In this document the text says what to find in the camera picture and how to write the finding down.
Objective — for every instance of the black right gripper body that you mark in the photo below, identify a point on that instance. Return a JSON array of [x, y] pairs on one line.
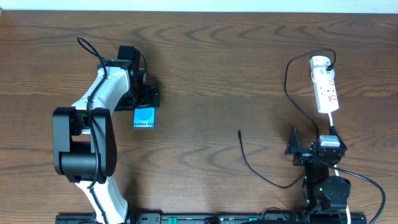
[[303, 156]]

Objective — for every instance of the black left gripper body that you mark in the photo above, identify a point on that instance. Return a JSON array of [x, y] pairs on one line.
[[143, 96]]

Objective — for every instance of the blue Galaxy smartphone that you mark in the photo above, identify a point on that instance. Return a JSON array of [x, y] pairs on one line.
[[144, 118]]

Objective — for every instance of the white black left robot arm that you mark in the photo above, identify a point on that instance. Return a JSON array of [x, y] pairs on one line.
[[84, 145]]

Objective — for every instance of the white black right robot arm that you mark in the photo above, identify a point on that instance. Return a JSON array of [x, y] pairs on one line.
[[325, 193]]

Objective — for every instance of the white power strip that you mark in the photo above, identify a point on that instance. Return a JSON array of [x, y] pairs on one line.
[[324, 84]]

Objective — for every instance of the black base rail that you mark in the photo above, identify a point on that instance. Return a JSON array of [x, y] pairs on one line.
[[272, 217]]

